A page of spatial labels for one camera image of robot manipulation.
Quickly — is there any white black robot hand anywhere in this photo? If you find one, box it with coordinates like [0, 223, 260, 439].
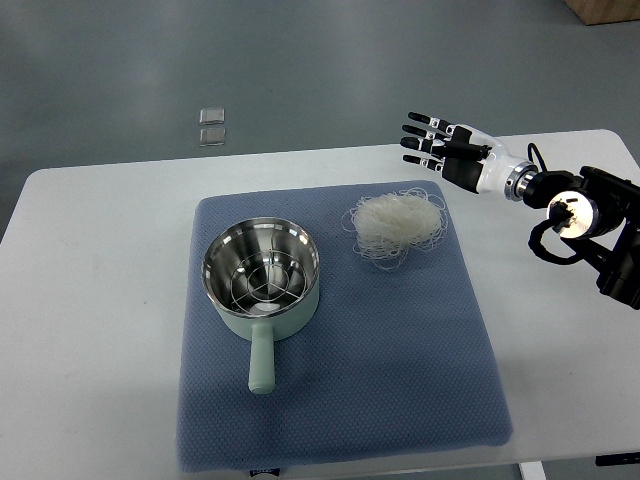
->
[400, 112, 537, 201]

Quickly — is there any white vermicelli bundle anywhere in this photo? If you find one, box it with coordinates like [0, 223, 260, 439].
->
[341, 187, 449, 271]

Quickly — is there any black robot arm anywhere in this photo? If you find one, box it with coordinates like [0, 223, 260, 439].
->
[506, 166, 639, 310]

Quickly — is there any mint green steel pot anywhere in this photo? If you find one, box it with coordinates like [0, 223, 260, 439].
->
[202, 217, 320, 395]

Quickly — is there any brown cardboard box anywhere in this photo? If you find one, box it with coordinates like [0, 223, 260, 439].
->
[564, 0, 639, 26]

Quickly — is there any blue textured mat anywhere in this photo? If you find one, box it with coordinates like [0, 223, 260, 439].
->
[177, 182, 513, 472]

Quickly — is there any upper metal floor plate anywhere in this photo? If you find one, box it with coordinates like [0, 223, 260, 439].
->
[199, 107, 225, 125]

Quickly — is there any white table leg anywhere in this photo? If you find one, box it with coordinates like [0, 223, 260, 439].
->
[518, 461, 547, 480]

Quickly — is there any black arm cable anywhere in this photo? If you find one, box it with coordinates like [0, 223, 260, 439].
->
[525, 142, 551, 174]

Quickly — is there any wire steaming rack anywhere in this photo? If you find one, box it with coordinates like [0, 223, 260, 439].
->
[228, 250, 308, 316]

